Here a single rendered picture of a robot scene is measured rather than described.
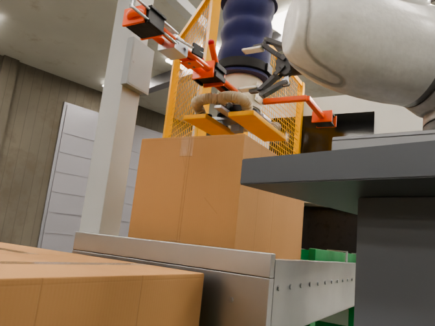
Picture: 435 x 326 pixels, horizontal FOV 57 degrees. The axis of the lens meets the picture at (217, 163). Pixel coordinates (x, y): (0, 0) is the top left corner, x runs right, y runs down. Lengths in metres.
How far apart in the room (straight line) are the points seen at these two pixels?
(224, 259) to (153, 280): 0.26
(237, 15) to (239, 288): 1.06
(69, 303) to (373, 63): 0.59
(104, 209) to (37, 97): 7.59
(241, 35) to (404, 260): 1.21
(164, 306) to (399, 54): 0.66
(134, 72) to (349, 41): 2.00
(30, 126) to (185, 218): 8.50
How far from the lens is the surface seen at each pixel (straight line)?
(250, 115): 1.39
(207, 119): 1.48
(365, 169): 0.50
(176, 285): 0.95
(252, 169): 0.59
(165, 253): 1.18
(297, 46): 0.62
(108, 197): 2.36
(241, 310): 1.06
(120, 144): 2.43
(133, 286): 0.83
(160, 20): 1.17
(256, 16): 1.68
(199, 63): 1.32
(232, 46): 1.61
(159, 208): 1.32
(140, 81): 2.53
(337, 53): 0.60
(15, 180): 9.42
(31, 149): 9.57
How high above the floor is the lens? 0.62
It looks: 11 degrees up
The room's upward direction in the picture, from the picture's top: 6 degrees clockwise
